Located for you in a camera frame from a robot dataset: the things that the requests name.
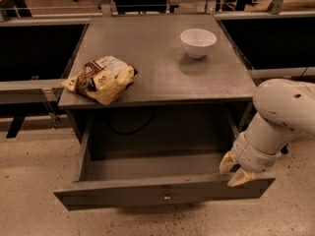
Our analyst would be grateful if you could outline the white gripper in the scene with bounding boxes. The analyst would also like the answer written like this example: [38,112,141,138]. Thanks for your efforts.
[220,132,281,187]

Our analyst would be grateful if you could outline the grey top drawer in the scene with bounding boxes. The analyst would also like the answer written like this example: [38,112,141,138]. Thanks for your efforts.
[54,106,275,210]

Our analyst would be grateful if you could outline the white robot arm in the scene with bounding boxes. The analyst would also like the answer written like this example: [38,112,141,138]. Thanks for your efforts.
[220,79,315,187]

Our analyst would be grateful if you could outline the grey wooden drawer cabinet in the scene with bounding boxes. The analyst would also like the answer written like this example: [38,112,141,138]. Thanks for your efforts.
[59,15,255,137]

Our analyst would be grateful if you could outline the white ceramic bowl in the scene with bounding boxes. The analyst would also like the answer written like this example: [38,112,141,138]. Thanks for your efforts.
[180,29,217,58]

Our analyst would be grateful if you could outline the yellow brown snack bag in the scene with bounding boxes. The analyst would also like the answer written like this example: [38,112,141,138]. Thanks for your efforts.
[62,56,138,105]

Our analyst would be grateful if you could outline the black floor cable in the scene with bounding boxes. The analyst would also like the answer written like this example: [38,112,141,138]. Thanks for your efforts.
[106,106,158,137]

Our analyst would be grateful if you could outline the grey metal railing frame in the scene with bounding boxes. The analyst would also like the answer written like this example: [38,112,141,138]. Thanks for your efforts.
[0,0,315,140]

